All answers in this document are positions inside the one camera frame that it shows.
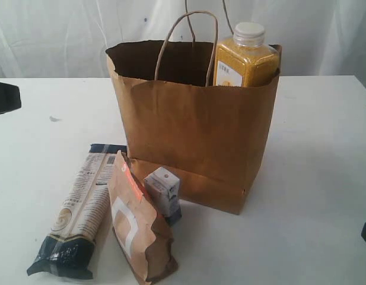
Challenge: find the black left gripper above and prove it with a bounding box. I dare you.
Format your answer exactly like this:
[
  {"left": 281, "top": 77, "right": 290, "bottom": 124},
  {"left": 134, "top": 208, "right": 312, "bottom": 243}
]
[{"left": 0, "top": 82, "right": 22, "bottom": 115}]

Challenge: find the brown paper bag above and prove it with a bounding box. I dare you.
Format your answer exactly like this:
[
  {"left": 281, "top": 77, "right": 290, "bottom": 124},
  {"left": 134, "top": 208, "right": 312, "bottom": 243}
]
[{"left": 106, "top": 38, "right": 280, "bottom": 214}]

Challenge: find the brown kraft pouch orange label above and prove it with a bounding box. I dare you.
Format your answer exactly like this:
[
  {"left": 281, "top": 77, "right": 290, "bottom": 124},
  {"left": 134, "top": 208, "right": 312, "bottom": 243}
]
[{"left": 109, "top": 151, "right": 178, "bottom": 284}]

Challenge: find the orange juice bottle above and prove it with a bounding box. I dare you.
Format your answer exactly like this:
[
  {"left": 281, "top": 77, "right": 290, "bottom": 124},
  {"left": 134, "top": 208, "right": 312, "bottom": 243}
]
[{"left": 213, "top": 22, "right": 280, "bottom": 87}]

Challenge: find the white backdrop curtain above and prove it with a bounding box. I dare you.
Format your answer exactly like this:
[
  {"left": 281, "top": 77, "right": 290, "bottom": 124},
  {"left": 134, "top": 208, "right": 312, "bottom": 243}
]
[{"left": 0, "top": 1, "right": 366, "bottom": 86}]

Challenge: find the long pasta package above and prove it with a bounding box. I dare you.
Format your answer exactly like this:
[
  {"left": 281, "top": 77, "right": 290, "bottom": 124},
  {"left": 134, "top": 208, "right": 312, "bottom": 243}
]
[{"left": 27, "top": 144, "right": 127, "bottom": 280}]

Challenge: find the small grey carton box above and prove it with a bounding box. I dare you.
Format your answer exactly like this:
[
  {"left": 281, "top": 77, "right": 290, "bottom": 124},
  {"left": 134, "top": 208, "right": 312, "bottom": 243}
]
[{"left": 144, "top": 167, "right": 182, "bottom": 226}]

